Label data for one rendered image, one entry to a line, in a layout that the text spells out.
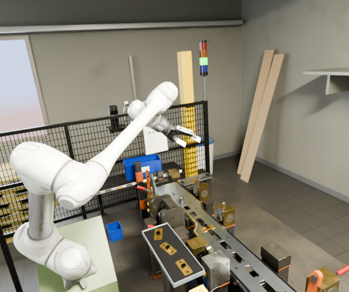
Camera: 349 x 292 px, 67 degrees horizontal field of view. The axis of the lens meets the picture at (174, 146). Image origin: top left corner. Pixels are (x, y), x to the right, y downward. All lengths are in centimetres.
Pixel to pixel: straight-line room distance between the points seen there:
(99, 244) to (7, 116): 286
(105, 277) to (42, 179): 86
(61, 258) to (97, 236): 35
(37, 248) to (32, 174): 54
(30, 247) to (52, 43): 313
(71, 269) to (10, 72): 315
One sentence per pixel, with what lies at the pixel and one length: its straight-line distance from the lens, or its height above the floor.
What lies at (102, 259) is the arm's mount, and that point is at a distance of 171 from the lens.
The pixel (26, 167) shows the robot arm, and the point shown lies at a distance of 103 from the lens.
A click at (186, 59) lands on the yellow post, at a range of 246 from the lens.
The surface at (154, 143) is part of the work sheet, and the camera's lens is 238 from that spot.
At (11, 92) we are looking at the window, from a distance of 418.
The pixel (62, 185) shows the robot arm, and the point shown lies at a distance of 98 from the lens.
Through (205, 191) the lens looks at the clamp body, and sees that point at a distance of 200.
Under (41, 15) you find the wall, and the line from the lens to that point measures 420.
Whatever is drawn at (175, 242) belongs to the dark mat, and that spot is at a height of 116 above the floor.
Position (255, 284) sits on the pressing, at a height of 100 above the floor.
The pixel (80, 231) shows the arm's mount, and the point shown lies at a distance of 174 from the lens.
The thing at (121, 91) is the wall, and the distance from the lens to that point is 427.
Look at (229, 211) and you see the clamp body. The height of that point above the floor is 104.
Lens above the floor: 196
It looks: 19 degrees down
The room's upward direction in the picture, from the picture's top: 5 degrees counter-clockwise
